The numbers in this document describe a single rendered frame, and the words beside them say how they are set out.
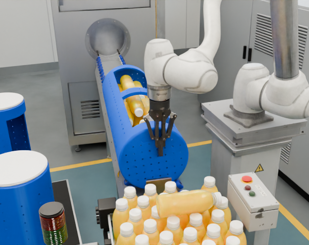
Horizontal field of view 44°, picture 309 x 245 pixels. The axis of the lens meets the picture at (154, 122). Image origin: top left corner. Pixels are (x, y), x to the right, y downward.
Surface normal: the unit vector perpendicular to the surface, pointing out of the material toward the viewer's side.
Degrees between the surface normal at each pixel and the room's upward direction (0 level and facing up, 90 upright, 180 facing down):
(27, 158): 0
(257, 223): 90
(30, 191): 90
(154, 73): 91
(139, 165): 90
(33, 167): 0
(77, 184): 0
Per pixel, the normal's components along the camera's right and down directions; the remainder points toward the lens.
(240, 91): -0.80, 0.25
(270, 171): 0.31, 0.40
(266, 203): -0.02, -0.91
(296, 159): -0.95, 0.14
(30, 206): 0.58, 0.28
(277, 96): -0.69, 0.51
